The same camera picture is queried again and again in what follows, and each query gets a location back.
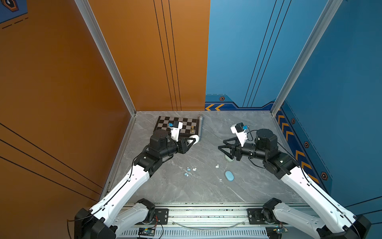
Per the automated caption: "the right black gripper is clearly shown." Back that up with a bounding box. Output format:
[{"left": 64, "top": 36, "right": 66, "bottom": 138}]
[{"left": 218, "top": 136, "right": 268, "bottom": 161}]

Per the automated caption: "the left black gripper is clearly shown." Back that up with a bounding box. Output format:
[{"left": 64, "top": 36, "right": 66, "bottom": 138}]
[{"left": 159, "top": 136, "right": 195, "bottom": 161}]

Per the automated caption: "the white earbud case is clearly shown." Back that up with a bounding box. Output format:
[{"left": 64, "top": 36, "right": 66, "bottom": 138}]
[{"left": 188, "top": 134, "right": 200, "bottom": 144}]

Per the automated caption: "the mint green earbud case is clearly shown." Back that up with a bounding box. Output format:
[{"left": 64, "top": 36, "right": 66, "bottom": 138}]
[{"left": 225, "top": 155, "right": 234, "bottom": 162}]

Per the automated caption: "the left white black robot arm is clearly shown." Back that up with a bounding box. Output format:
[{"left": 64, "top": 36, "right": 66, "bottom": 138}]
[{"left": 69, "top": 129, "right": 200, "bottom": 239}]

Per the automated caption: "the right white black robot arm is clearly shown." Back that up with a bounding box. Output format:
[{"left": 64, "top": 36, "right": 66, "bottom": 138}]
[{"left": 218, "top": 127, "right": 372, "bottom": 239}]

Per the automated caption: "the blue earbud case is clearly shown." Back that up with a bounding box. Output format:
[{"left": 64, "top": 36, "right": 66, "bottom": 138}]
[{"left": 225, "top": 171, "right": 234, "bottom": 182}]

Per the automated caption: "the black white chessboard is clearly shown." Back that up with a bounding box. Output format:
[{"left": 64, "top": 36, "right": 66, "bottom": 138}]
[{"left": 153, "top": 116, "right": 200, "bottom": 137}]

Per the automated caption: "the right circuit board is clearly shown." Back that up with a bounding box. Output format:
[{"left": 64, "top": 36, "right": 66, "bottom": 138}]
[{"left": 266, "top": 227, "right": 288, "bottom": 239}]

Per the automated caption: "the left green circuit board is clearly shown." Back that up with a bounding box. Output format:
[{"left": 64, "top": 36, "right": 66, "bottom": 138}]
[{"left": 137, "top": 228, "right": 156, "bottom": 238}]

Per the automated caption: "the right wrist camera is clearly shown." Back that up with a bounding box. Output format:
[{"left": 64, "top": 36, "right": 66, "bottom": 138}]
[{"left": 230, "top": 122, "right": 248, "bottom": 147}]

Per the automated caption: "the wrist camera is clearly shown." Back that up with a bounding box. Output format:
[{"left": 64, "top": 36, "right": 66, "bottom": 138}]
[
  {"left": 169, "top": 120, "right": 183, "bottom": 142},
  {"left": 230, "top": 122, "right": 248, "bottom": 147}
]

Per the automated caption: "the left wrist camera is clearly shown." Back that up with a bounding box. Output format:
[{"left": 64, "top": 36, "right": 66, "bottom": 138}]
[{"left": 169, "top": 120, "right": 183, "bottom": 142}]

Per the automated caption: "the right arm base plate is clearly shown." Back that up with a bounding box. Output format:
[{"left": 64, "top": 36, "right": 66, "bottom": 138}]
[{"left": 247, "top": 208, "right": 283, "bottom": 225}]

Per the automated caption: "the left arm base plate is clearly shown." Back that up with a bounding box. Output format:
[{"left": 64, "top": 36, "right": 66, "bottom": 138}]
[{"left": 136, "top": 208, "right": 169, "bottom": 226}]

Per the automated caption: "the aluminium front rail frame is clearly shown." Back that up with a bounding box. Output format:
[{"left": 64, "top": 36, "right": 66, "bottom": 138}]
[{"left": 78, "top": 203, "right": 342, "bottom": 239}]

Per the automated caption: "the right aluminium corner post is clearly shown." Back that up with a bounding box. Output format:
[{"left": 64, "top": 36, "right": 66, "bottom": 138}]
[{"left": 270, "top": 0, "right": 342, "bottom": 116}]

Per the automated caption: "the aluminium corner post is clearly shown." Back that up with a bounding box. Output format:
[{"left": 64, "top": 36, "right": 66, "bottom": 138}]
[
  {"left": 74, "top": 0, "right": 136, "bottom": 117},
  {"left": 270, "top": 0, "right": 342, "bottom": 116}
]

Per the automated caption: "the left aluminium corner post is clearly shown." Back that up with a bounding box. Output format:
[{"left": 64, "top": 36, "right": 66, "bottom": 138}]
[{"left": 74, "top": 0, "right": 136, "bottom": 117}]

